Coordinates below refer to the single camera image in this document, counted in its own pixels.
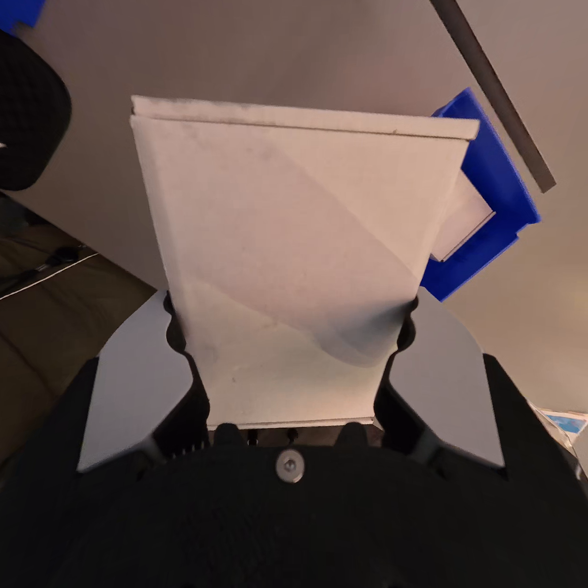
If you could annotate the blue plastic bin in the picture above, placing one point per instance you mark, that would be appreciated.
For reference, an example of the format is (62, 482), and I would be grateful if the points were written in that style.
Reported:
(496, 151)
(18, 11)

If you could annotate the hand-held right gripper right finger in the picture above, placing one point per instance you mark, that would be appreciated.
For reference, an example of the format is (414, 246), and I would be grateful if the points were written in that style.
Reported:
(445, 381)

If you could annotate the black chair base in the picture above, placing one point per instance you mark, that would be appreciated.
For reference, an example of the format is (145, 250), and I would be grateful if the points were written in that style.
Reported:
(66, 255)

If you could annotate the pale blue printed paper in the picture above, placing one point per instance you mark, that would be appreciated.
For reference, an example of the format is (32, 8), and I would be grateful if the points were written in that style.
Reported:
(567, 420)

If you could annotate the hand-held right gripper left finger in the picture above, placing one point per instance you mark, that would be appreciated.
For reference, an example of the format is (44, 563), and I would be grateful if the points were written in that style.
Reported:
(138, 381)

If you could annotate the dark grey strip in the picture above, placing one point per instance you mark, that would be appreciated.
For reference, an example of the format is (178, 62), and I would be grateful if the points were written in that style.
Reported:
(494, 92)

